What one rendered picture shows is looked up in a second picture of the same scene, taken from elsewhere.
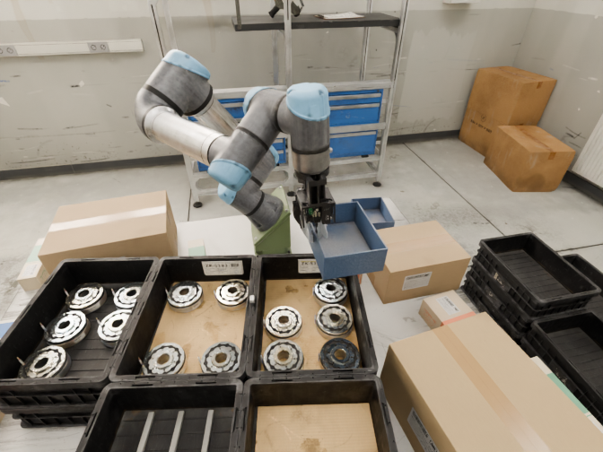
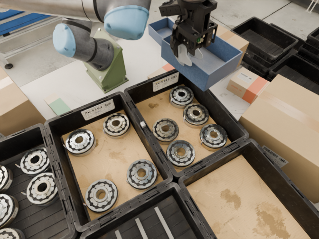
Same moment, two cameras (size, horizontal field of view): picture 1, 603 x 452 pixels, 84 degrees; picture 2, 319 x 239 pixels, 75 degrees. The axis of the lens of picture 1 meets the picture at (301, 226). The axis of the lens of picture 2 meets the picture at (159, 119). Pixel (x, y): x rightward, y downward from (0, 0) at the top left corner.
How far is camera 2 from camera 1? 0.36 m
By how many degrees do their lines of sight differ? 27
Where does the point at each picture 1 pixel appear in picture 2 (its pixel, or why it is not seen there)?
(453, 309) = (248, 79)
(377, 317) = not seen: hidden behind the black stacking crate
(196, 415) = (147, 215)
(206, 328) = (113, 157)
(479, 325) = (280, 83)
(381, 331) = not seen: hidden behind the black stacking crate
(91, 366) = (43, 225)
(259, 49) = not seen: outside the picture
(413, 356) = (258, 117)
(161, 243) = (28, 109)
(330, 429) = (230, 179)
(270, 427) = (197, 197)
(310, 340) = (187, 133)
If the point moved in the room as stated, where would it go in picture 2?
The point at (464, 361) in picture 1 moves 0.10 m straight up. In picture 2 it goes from (284, 108) to (298, 91)
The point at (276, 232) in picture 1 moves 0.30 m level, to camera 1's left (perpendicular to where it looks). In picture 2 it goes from (115, 67) to (52, 88)
